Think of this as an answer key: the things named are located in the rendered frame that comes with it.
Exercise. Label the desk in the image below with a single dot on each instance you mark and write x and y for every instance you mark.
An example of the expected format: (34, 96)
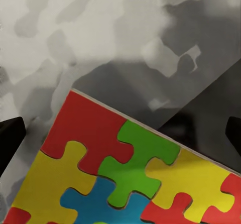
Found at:
(174, 65)

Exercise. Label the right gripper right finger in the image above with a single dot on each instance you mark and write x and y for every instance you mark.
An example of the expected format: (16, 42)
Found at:
(233, 132)

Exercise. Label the jigsaw puzzle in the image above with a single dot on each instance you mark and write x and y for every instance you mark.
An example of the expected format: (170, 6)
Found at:
(100, 166)

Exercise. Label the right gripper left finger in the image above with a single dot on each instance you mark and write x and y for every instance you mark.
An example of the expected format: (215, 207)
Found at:
(12, 132)

